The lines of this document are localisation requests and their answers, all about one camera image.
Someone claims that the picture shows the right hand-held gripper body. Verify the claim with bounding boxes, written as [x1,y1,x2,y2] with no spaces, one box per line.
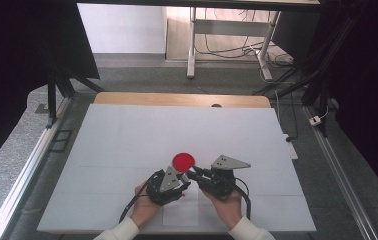
[199,153,252,202]

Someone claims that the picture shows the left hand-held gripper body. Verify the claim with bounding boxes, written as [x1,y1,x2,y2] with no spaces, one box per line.
[145,165,186,207]

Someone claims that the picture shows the red ink pad dish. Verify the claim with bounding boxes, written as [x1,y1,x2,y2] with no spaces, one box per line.
[171,152,197,174]

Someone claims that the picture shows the white paper sheet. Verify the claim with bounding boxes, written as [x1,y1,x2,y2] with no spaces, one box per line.
[162,181,201,227]

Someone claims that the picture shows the person's right hand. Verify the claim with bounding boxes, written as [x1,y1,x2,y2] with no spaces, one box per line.
[202,189,244,231]

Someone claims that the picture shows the person's left hand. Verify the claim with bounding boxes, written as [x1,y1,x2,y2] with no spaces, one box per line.
[132,181,165,229]

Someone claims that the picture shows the white table cover board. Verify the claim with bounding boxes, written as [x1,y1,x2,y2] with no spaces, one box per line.
[36,103,318,235]

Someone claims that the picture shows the wooden table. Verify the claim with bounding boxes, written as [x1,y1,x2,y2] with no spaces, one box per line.
[93,91,272,109]

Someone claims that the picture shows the white power strip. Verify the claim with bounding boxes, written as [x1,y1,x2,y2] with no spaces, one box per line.
[283,133,299,161]

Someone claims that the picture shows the small white plug adapter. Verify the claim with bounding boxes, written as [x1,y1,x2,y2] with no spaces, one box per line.
[308,114,323,127]

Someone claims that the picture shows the black stand legs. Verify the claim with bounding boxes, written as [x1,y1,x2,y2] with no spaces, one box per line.
[44,63,105,130]
[252,9,356,138]

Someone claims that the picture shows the black curtain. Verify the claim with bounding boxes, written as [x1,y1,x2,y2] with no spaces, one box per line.
[0,0,101,179]
[270,0,378,208]

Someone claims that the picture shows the black power strip cable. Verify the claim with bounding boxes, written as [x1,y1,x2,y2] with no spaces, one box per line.
[274,89,300,143]

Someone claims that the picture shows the aluminium floor rail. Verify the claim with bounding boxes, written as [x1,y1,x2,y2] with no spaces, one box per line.
[0,95,75,240]
[302,105,378,240]

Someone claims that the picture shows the bundle of floor cables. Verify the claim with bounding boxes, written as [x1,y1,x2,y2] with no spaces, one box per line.
[194,8,295,69]

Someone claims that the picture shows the white metal desk frame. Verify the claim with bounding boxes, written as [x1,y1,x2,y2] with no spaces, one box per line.
[186,6,282,81]

